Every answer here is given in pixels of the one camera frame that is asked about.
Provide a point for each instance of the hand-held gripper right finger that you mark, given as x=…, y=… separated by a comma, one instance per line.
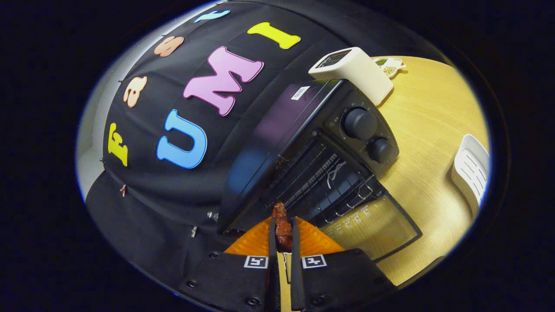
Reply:
x=295, y=268

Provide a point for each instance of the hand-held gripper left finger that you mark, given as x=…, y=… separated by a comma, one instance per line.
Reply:
x=273, y=268

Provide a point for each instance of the red bacon strip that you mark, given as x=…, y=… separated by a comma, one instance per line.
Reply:
x=282, y=227

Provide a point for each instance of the black toaster oven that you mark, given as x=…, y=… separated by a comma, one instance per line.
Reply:
x=277, y=125

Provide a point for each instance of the white toaster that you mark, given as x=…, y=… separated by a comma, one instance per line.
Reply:
x=364, y=76

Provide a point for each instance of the silver clip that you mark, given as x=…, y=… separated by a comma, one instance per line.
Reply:
x=194, y=232

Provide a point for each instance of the black backdrop cloth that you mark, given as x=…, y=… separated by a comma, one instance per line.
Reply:
x=173, y=195

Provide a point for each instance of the white ribbed tray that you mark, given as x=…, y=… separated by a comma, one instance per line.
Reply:
x=470, y=169

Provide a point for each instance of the small white dish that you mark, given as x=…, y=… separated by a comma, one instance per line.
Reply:
x=390, y=66

